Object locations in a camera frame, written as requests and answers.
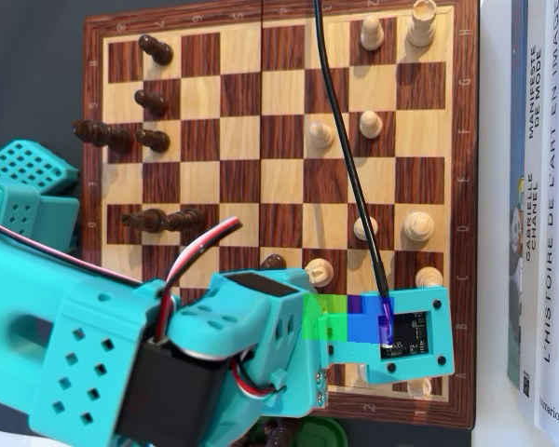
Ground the dark pawn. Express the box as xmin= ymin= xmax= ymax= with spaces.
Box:
xmin=133 ymin=88 xmax=170 ymax=118
xmin=137 ymin=34 xmax=175 ymax=67
xmin=259 ymin=252 xmax=288 ymax=272
xmin=135 ymin=129 xmax=171 ymax=154

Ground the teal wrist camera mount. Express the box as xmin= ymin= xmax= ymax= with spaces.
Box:
xmin=316 ymin=285 xmax=457 ymax=386

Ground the captured dark chess piece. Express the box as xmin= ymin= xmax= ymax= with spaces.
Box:
xmin=266 ymin=418 xmax=293 ymax=447

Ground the looped red white black wire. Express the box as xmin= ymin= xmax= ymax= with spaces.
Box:
xmin=155 ymin=215 xmax=244 ymax=348

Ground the Gabrielle Chanel book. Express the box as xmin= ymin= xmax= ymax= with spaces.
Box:
xmin=505 ymin=0 xmax=549 ymax=413

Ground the long red black arm wire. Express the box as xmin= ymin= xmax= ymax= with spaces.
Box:
xmin=0 ymin=215 xmax=143 ymax=286

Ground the green plastic tray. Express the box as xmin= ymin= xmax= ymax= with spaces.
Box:
xmin=255 ymin=414 xmax=348 ymax=447

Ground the black camera cable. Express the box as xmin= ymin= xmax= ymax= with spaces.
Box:
xmin=312 ymin=0 xmax=396 ymax=346

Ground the wooden folding chessboard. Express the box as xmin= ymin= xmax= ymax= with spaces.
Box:
xmin=81 ymin=0 xmax=479 ymax=430

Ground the light rook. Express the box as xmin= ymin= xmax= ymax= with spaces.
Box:
xmin=406 ymin=377 xmax=432 ymax=399
xmin=406 ymin=0 xmax=437 ymax=48

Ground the tall dark chess piece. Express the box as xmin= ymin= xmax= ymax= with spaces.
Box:
xmin=71 ymin=118 xmax=134 ymax=156

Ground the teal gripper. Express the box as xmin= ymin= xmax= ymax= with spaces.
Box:
xmin=167 ymin=266 xmax=330 ymax=418

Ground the short red white black wire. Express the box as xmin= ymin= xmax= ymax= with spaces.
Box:
xmin=229 ymin=352 xmax=288 ymax=400

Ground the dark queen piece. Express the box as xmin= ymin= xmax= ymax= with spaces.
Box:
xmin=121 ymin=207 xmax=169 ymax=235

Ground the light knight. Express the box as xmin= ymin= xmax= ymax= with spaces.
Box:
xmin=304 ymin=257 xmax=334 ymax=288

